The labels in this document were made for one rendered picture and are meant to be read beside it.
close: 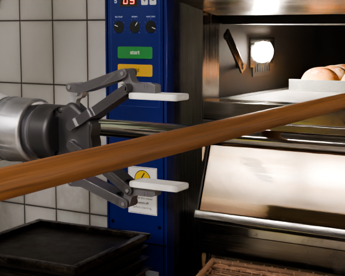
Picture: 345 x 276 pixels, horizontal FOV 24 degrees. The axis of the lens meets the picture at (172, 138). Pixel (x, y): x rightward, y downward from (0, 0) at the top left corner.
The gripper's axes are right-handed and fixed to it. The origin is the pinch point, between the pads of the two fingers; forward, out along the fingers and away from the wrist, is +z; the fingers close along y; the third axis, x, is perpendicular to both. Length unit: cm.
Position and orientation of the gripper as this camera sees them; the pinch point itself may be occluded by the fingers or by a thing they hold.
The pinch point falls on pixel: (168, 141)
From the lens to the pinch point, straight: 97.9
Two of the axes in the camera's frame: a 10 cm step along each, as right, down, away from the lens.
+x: -5.2, 1.1, -8.5
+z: 8.5, 0.7, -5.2
